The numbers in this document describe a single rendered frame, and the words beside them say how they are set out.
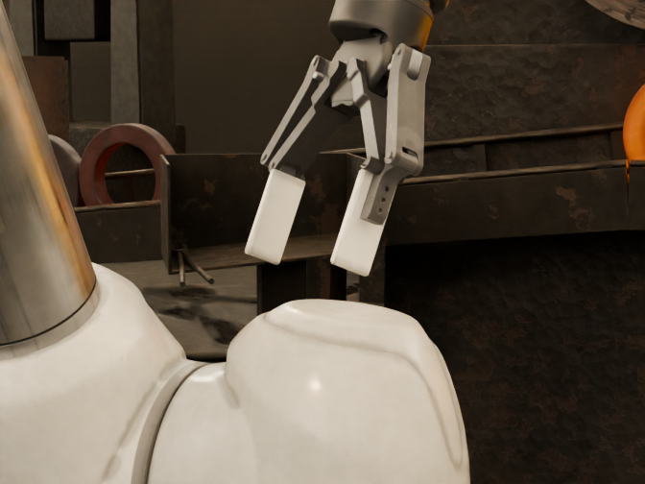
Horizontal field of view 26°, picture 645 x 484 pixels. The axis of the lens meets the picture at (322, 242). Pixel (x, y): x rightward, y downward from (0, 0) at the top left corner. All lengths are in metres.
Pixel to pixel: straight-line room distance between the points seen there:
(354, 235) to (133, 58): 6.21
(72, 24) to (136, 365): 6.58
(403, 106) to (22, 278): 0.30
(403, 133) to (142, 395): 0.26
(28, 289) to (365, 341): 0.20
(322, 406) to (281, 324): 0.07
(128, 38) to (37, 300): 6.35
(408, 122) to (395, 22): 0.09
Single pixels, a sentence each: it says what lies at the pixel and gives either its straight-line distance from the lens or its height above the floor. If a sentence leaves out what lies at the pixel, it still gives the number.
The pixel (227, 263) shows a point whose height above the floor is 0.59.
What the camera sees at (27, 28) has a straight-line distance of 7.72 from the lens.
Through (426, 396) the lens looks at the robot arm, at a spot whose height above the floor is 0.64.
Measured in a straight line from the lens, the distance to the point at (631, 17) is 1.93.
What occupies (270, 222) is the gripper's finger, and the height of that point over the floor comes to 0.72.
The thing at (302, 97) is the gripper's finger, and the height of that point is 0.81.
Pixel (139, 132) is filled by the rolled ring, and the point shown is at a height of 0.74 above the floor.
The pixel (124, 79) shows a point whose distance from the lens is 7.21.
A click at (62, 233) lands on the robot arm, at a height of 0.74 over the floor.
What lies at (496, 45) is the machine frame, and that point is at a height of 0.87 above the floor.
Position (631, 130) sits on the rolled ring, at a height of 0.75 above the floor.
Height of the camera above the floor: 0.83
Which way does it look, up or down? 7 degrees down
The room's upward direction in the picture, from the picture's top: straight up
